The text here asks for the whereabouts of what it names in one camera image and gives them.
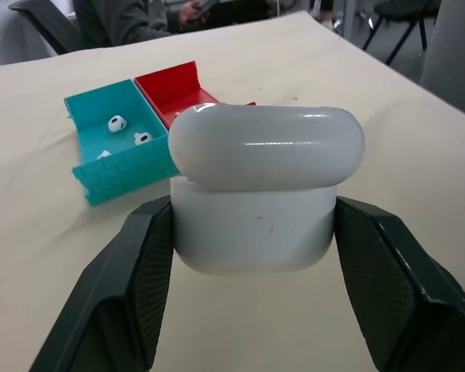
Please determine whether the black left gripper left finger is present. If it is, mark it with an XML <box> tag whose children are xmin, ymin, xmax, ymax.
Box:
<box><xmin>29</xmin><ymin>195</ymin><xmax>175</xmax><ymax>372</ymax></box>

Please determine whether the black office chair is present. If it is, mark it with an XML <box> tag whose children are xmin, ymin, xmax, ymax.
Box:
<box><xmin>8</xmin><ymin>0</ymin><xmax>84</xmax><ymax>56</ymax></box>

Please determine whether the black folding chair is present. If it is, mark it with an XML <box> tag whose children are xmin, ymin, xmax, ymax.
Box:
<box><xmin>360</xmin><ymin>0</ymin><xmax>442</xmax><ymax>66</ymax></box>

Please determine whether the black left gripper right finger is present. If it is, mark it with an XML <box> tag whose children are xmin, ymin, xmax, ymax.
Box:
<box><xmin>334</xmin><ymin>195</ymin><xmax>465</xmax><ymax>372</ymax></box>

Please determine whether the seated person in dark jacket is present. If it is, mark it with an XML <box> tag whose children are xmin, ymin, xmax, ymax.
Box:
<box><xmin>72</xmin><ymin>0</ymin><xmax>220</xmax><ymax>50</ymax></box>

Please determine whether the teal brick-pattern bin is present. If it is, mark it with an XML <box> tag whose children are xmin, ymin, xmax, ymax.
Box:
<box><xmin>64</xmin><ymin>78</ymin><xmax>181</xmax><ymax>208</ymax></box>

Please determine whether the red brick-pattern bin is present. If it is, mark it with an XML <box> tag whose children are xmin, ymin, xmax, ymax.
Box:
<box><xmin>133</xmin><ymin>60</ymin><xmax>257</xmax><ymax>131</ymax></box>

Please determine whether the white earbud charging case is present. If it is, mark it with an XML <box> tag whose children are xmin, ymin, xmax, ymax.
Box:
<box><xmin>167</xmin><ymin>102</ymin><xmax>367</xmax><ymax>276</ymax></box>

